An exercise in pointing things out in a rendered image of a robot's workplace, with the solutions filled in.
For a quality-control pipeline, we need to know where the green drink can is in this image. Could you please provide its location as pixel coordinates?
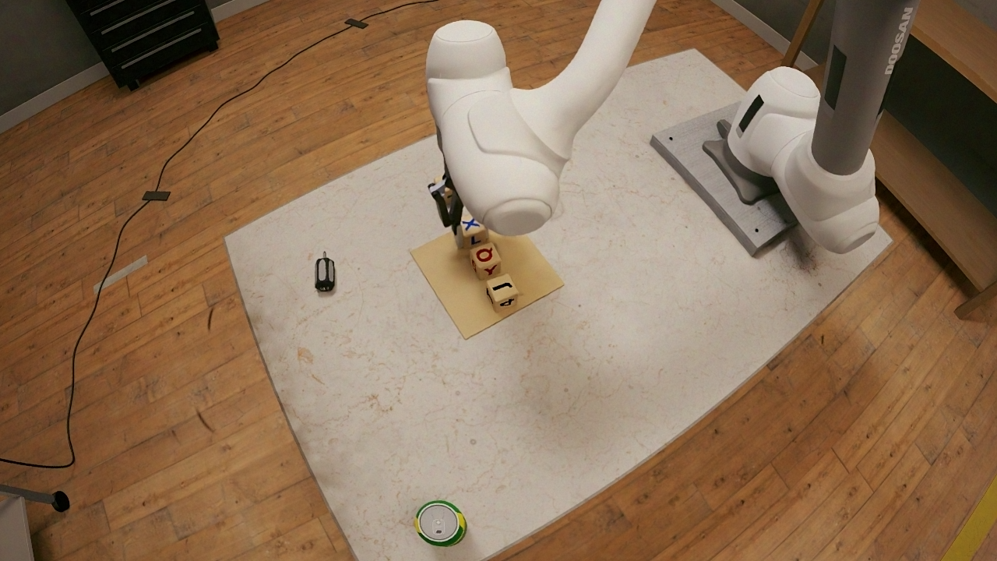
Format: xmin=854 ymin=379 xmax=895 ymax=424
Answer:
xmin=415 ymin=500 xmax=467 ymax=547

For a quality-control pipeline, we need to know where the tan flat mat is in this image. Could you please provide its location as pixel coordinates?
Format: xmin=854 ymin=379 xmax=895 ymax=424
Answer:
xmin=410 ymin=229 xmax=565 ymax=340

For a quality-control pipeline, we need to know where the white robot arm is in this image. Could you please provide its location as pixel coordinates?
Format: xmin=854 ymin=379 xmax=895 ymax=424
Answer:
xmin=426 ymin=0 xmax=921 ymax=254

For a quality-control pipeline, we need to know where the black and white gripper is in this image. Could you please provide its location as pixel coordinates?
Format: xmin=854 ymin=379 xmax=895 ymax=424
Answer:
xmin=428 ymin=154 xmax=464 ymax=248

